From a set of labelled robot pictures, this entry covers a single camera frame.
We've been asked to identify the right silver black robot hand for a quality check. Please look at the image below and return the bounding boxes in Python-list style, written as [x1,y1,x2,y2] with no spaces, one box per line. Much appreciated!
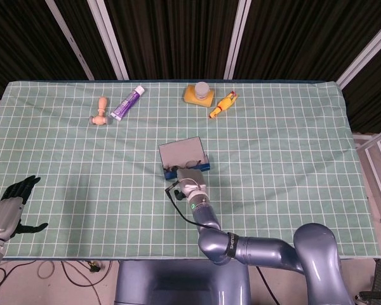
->
[173,167,208,201]

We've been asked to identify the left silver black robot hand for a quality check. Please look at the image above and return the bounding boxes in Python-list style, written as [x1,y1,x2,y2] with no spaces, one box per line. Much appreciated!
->
[0,175,50,243]

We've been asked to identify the thin-framed eyeglasses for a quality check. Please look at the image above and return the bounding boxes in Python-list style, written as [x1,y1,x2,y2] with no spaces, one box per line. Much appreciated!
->
[164,159,202,171]

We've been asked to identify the blue glasses case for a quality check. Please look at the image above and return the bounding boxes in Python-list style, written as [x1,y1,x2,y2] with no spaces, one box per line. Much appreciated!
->
[157,136,211,182]

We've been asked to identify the yellow rubber chicken toy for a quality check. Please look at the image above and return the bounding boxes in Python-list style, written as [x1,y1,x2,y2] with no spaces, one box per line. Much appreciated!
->
[208,90,240,120]

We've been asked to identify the yellow sponge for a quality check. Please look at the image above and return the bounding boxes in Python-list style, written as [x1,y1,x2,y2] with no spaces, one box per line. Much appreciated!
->
[183,85,217,108]

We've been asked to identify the green white grid tablecloth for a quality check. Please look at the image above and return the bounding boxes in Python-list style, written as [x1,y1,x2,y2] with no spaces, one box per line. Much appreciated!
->
[0,79,381,260]

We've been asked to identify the white plastic cup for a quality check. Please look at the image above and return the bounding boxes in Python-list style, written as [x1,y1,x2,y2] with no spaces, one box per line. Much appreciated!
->
[194,81,211,101]

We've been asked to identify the blue-grey robot torso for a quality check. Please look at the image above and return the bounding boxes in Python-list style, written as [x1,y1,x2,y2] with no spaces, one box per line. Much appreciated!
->
[114,258,252,305]

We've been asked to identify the purple white toothpaste tube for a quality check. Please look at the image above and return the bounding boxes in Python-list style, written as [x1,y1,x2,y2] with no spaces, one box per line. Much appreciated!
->
[109,85,146,122]

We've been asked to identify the wooden toy hammer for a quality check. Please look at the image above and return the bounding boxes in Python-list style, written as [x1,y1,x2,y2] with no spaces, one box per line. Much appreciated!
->
[89,97,113,126]

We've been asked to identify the dark pleated curtain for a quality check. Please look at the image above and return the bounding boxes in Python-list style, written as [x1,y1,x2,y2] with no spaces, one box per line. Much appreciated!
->
[0,0,381,135]

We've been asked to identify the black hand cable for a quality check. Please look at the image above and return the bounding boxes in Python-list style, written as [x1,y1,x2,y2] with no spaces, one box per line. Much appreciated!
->
[165,180,222,230]

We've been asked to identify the grey floor cable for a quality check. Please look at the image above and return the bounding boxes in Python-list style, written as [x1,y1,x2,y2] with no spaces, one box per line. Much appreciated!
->
[37,259,57,281]

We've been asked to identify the black velcro strap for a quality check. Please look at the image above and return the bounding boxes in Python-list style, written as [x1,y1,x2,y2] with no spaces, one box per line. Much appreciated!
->
[225,231,239,259]

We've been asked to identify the black floor cable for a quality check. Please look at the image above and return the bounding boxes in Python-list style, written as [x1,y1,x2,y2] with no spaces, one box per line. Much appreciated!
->
[59,259,112,288]

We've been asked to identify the white frame post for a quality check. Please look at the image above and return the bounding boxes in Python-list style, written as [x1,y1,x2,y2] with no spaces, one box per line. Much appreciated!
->
[86,0,130,81]
[44,0,95,81]
[335,15,381,90]
[223,0,253,81]

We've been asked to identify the aluminium frame rack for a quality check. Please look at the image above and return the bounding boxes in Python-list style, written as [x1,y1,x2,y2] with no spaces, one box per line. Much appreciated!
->
[351,123,381,224]

